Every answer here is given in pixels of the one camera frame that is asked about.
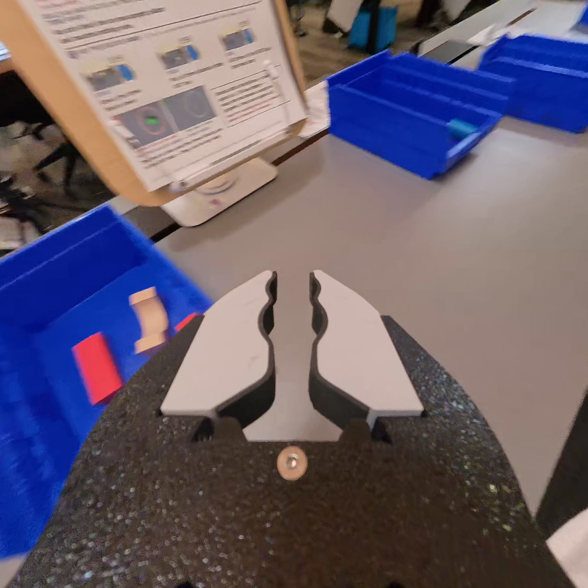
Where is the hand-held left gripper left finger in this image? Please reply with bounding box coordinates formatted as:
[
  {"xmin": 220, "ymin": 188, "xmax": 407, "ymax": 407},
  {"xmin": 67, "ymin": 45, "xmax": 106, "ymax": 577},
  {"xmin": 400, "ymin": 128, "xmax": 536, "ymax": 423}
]
[{"xmin": 160, "ymin": 270, "xmax": 277, "ymax": 430}]

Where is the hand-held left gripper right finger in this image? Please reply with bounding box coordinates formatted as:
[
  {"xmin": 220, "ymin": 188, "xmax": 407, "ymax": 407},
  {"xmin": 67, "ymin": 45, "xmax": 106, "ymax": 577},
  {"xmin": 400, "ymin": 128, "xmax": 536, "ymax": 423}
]
[{"xmin": 309, "ymin": 269, "xmax": 424, "ymax": 432}]

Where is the natural wood arch block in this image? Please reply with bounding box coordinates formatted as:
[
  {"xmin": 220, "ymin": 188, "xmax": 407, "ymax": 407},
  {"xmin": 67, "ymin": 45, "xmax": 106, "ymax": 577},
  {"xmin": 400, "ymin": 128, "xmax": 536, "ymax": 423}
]
[{"xmin": 129, "ymin": 287, "xmax": 171, "ymax": 355}]

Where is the tagged blue storage bin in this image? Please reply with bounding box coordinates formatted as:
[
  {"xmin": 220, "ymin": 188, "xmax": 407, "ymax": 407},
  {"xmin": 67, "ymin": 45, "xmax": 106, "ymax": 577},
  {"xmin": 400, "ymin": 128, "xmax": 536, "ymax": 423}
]
[{"xmin": 0, "ymin": 204, "xmax": 216, "ymax": 559}]

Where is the wooden document stand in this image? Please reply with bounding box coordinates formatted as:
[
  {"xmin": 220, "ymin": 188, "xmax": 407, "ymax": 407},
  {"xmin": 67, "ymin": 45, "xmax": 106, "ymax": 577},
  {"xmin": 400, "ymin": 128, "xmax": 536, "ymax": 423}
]
[{"xmin": 0, "ymin": 0, "xmax": 309, "ymax": 229}]

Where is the laminated paper sheet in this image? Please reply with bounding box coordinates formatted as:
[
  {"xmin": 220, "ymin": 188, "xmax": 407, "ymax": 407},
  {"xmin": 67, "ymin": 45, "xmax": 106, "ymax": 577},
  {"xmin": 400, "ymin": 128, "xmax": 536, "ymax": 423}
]
[{"xmin": 301, "ymin": 83, "xmax": 332, "ymax": 138}]

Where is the printed instruction sheet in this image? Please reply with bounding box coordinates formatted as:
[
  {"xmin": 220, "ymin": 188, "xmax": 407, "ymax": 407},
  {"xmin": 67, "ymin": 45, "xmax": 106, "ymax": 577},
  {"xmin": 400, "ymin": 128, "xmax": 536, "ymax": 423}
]
[{"xmin": 18, "ymin": 0, "xmax": 309, "ymax": 193}]

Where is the person's white clothing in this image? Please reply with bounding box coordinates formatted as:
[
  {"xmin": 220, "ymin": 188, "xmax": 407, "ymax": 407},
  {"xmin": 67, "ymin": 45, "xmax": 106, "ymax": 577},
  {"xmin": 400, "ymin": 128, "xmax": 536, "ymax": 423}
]
[{"xmin": 546, "ymin": 519, "xmax": 588, "ymax": 588}]

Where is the black office chair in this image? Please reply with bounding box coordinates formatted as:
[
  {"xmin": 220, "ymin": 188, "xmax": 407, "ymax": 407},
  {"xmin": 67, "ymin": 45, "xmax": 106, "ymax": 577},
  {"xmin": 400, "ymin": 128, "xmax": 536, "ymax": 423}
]
[{"xmin": 0, "ymin": 69, "xmax": 88, "ymax": 184}]

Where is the blue plastic crate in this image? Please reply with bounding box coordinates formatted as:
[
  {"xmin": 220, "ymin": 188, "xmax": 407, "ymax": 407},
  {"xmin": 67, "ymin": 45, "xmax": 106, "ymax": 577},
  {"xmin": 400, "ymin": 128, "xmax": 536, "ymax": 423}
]
[{"xmin": 348, "ymin": 5, "xmax": 398, "ymax": 53}]

